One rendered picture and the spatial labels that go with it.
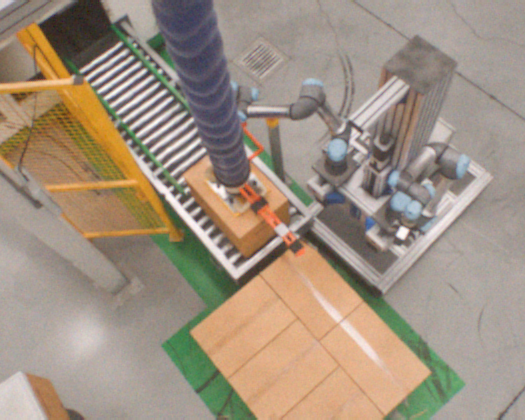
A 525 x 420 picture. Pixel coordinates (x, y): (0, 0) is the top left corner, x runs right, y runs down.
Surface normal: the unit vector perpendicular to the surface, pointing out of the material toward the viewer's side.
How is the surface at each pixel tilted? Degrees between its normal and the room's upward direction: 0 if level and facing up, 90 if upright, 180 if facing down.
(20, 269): 0
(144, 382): 0
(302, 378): 0
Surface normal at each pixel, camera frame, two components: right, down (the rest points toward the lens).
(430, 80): -0.08, -0.38
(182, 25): 0.00, 0.83
